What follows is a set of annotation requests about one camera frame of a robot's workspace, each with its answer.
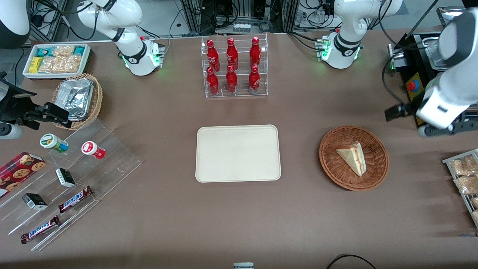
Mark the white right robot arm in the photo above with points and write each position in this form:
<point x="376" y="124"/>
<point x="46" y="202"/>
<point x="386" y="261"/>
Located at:
<point x="134" y="52"/>

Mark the tan wicker basket with foil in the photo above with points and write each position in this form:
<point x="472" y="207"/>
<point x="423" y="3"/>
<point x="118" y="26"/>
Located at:
<point x="98" y="101"/>

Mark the round brown wicker basket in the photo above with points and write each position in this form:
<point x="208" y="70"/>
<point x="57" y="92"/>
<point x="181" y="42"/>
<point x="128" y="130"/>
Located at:
<point x="336" y="168"/>

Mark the black food warmer machine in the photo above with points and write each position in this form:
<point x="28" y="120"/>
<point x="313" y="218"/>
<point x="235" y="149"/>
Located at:
<point x="414" y="63"/>

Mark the grey power strip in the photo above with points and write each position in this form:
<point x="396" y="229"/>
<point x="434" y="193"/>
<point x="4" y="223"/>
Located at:
<point x="242" y="27"/>

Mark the white plastic snack bin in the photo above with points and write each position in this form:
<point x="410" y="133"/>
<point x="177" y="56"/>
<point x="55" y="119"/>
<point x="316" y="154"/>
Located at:
<point x="27" y="73"/>

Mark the red chocolate cookie box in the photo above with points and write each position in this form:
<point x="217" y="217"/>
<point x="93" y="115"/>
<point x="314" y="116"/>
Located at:
<point x="18" y="172"/>

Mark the cream plastic serving tray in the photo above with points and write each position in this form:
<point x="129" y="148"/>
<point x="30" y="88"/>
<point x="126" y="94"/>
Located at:
<point x="238" y="153"/>

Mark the snickers chocolate bar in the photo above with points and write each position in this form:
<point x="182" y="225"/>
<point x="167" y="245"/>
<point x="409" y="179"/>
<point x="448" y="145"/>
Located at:
<point x="40" y="229"/>
<point x="74" y="200"/>

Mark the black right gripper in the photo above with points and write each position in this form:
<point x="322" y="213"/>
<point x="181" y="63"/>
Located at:
<point x="15" y="109"/>

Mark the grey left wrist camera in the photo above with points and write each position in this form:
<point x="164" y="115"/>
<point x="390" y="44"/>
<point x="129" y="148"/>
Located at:
<point x="435" y="130"/>

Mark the clear acrylic stepped display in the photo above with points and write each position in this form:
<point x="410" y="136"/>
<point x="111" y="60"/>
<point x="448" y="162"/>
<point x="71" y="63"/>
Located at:
<point x="112" y="164"/>

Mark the steel warmer pan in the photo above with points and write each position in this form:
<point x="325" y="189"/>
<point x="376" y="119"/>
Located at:
<point x="433" y="56"/>

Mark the small black carton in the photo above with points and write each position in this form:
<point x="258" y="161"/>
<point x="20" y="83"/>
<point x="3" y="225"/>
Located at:
<point x="65" y="177"/>
<point x="34" y="201"/>

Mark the red emergency stop button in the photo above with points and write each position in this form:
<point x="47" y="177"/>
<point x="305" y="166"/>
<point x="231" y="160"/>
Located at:
<point x="412" y="86"/>

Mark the small grey white object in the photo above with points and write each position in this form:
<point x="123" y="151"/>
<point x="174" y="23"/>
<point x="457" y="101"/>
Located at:
<point x="243" y="265"/>

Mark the yellow snack packet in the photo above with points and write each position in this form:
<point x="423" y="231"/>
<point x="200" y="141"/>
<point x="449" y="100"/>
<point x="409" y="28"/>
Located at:
<point x="35" y="64"/>

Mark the red lid snack cup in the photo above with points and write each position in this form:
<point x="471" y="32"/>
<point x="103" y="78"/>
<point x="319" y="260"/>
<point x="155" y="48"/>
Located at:
<point x="92" y="149"/>

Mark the green lid snack cup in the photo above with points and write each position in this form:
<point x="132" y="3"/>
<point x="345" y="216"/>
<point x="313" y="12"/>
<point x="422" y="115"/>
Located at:
<point x="52" y="142"/>

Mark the silver foil tray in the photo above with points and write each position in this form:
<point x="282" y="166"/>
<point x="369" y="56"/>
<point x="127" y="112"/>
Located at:
<point x="76" y="98"/>

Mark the clear bag of pastry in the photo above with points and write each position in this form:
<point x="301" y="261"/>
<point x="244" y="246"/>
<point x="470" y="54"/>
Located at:
<point x="468" y="185"/>
<point x="465" y="166"/>

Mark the red soda bottle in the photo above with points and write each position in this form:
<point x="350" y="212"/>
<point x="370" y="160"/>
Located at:
<point x="255" y="52"/>
<point x="213" y="56"/>
<point x="231" y="82"/>
<point x="254" y="80"/>
<point x="213" y="84"/>
<point x="232" y="54"/>

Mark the clear acrylic bottle rack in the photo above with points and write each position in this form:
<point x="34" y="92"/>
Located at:
<point x="235" y="95"/>

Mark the teal snack packet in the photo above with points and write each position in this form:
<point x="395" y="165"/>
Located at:
<point x="44" y="51"/>
<point x="79" y="50"/>

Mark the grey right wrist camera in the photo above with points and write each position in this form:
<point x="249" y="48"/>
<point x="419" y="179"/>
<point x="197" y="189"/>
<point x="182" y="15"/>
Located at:
<point x="9" y="131"/>

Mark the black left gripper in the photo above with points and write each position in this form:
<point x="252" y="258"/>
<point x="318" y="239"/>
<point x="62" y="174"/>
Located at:
<point x="396" y="111"/>

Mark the clear bag of crackers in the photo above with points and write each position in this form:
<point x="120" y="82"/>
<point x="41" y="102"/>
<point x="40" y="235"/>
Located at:
<point x="61" y="63"/>

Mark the triangular sandwich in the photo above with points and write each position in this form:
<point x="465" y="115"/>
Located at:
<point x="353" y="157"/>

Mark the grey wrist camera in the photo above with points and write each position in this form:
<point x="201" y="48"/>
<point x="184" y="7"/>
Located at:
<point x="9" y="131"/>
<point x="435" y="130"/>

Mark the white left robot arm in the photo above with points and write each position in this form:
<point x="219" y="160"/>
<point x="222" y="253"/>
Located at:
<point x="347" y="45"/>

